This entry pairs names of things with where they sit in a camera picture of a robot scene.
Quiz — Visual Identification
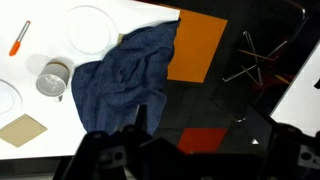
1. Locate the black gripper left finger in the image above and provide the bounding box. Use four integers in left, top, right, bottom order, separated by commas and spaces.
61, 104, 158, 180

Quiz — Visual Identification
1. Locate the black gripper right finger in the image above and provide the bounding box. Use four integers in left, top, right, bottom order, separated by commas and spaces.
256, 111, 320, 180

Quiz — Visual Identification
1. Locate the grey pen with orange cap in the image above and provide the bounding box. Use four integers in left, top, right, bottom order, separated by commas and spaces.
8, 20, 32, 57

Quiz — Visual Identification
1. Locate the white mug with brown base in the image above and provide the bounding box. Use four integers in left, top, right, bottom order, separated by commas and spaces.
35, 59, 71, 103

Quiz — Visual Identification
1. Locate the small white side table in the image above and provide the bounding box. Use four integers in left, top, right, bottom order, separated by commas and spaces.
270, 40, 320, 138

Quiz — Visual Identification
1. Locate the blue woven cloth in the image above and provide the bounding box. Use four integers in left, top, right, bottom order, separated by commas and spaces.
70, 19, 181, 136

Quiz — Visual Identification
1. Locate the white plate at edge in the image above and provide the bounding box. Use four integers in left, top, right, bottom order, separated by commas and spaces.
0, 79, 23, 115

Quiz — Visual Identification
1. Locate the white round plate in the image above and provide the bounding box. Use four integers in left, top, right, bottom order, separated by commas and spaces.
66, 4, 116, 56

